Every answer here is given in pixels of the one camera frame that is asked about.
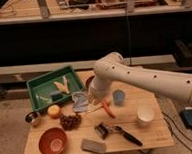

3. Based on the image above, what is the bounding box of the orange red bowl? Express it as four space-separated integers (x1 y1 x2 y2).
38 128 67 154

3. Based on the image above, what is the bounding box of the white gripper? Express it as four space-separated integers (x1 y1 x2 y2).
88 78 107 106

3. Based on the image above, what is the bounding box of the grey sponge block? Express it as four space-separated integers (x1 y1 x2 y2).
81 138 106 153

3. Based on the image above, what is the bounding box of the green plastic tray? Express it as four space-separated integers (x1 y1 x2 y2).
27 66 85 113

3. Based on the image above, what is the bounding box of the bunch of dark grapes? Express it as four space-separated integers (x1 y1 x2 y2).
60 113 82 131

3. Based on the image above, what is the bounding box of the red chili pepper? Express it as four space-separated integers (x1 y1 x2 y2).
102 100 116 118

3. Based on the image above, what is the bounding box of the corn cob with husk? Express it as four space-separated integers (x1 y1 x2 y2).
54 76 70 94

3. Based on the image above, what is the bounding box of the small metal cup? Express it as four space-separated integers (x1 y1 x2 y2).
25 111 41 127

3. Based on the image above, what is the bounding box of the wooden skewer stick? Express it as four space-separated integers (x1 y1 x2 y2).
85 105 103 114

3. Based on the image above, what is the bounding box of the blue plastic cup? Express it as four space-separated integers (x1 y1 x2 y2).
113 90 125 106

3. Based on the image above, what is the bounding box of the purple bowl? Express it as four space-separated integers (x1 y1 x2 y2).
85 76 94 89

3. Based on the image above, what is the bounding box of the white paper cup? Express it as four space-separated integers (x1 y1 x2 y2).
136 106 155 127

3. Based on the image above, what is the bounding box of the yellow orange fruit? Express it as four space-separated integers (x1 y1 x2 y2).
47 105 61 119

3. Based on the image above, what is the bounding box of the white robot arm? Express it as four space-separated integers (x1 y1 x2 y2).
88 52 192 106

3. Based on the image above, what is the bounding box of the small light tray item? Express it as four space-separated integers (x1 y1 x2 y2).
36 94 52 103

